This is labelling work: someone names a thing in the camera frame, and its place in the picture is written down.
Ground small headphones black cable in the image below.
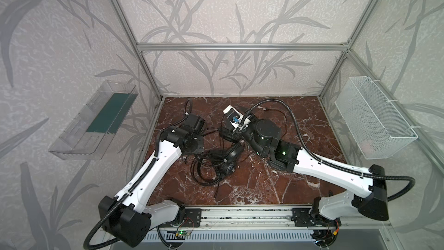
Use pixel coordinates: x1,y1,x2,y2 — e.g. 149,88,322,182
213,106,289,202

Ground large black headphones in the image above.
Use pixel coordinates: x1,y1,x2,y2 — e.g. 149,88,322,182
195,127,244,171

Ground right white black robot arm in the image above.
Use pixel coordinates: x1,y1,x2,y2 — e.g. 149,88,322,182
223,98,416,221

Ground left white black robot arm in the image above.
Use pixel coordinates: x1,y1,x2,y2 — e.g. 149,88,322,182
83,99,205,250

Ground green lit circuit board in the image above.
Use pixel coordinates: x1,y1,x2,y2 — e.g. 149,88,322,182
175,230,193,239

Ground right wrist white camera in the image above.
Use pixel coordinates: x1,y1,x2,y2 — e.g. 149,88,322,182
223,105,250,132

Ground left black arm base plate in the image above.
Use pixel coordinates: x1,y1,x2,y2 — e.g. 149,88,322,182
182,208,202,228

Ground clear plastic wall tray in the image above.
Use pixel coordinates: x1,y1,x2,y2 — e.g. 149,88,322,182
49,81,138,160

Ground aluminium front rail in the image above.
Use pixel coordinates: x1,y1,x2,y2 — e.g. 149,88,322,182
100,205,394,231

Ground aluminium frame crossbar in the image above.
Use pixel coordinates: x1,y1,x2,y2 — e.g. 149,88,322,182
136,43,348,52

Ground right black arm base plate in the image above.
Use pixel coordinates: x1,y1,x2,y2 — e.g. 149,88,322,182
291,207,342,228

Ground white wire mesh basket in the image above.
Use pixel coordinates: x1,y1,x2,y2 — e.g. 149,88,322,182
335,76,418,160

